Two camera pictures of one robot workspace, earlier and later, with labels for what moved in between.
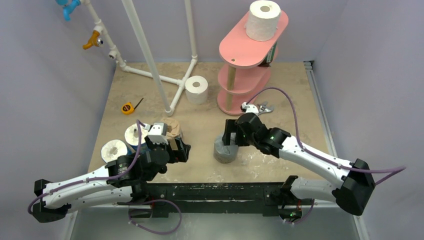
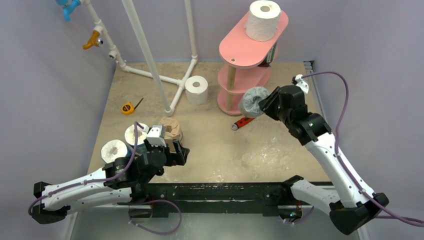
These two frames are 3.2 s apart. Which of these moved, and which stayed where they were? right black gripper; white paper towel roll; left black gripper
Moved: right black gripper
Stayed: white paper towel roll; left black gripper
